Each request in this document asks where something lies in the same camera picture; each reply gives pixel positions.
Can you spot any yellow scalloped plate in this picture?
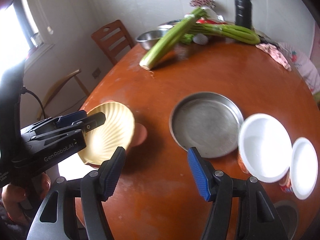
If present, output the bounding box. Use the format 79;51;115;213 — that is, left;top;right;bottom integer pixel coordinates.
78;101;135;166

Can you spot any orange bear-shaped plate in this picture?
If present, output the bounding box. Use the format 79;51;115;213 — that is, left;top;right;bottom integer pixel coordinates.
83;123;148;167

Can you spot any red paper noodle bowl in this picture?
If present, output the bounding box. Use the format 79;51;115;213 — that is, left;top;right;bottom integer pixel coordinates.
238;113;292;183

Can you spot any stainless steel pan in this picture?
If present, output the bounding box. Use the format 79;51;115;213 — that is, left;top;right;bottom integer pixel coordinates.
169;92;244;158

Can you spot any person's left hand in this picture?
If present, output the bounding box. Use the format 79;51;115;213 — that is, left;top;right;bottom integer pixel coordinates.
2;173;51;226

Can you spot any tan curved-back chair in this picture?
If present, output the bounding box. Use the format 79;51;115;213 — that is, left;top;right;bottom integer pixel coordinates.
41;69;90;109

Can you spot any red wooden chair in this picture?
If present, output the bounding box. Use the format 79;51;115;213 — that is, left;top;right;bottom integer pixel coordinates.
91;20;135;65

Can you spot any large stainless steel bowl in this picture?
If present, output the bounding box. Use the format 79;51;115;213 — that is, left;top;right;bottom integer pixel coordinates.
136;29;169;51

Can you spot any thick celery bunch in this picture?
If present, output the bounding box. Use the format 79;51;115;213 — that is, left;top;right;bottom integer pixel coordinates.
139;7;208;70

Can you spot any foam-netted white fruit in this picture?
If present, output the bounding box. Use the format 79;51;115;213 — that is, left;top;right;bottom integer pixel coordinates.
193;34;209;46

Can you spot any pink child's jacket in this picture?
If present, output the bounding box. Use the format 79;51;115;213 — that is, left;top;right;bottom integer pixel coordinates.
278;42;319;95

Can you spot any pink patterned cloth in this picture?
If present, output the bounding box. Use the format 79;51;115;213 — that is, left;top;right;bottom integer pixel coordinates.
255;43;292;72

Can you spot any thin celery bunch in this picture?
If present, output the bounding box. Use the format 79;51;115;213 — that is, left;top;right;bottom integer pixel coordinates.
188;23;260;45

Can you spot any black thermos bottle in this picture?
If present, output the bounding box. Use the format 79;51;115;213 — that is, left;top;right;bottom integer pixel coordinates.
234;0;252;29

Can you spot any black cable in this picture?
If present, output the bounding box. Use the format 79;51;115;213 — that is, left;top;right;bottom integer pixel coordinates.
21;87;47;119

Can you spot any wall power socket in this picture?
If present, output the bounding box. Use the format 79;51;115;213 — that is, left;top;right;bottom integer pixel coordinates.
92;68;101;79

